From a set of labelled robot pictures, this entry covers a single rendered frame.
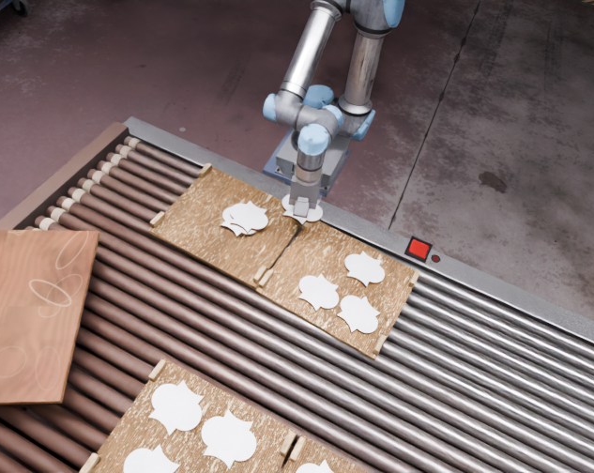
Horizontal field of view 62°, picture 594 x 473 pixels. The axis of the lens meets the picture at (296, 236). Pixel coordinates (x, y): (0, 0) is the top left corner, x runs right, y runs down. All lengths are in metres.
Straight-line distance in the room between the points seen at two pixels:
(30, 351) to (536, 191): 3.04
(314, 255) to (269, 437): 0.58
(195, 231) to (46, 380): 0.62
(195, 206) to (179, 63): 2.37
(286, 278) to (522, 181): 2.35
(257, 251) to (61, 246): 0.58
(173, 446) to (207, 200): 0.80
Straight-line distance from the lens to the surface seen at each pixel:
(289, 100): 1.42
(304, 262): 1.58
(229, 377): 1.42
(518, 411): 1.58
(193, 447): 1.35
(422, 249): 1.72
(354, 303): 1.52
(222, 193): 1.74
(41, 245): 1.58
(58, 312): 1.44
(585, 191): 3.78
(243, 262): 1.57
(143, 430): 1.38
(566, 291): 3.16
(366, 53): 1.59
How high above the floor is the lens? 2.25
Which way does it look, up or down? 53 degrees down
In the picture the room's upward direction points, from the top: 9 degrees clockwise
